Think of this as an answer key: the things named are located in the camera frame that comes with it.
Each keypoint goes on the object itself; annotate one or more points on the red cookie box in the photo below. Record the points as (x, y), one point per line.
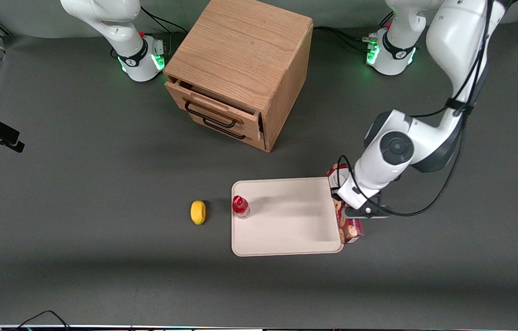
(351, 230)

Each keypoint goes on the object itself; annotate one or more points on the beige plastic tray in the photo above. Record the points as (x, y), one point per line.
(286, 218)

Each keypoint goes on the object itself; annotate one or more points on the small red-capped bottle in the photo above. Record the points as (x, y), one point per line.
(240, 207)

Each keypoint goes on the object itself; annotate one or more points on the yellow lemon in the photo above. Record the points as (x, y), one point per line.
(198, 212)

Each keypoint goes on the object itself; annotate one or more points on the wooden drawer cabinet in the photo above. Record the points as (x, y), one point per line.
(245, 50)

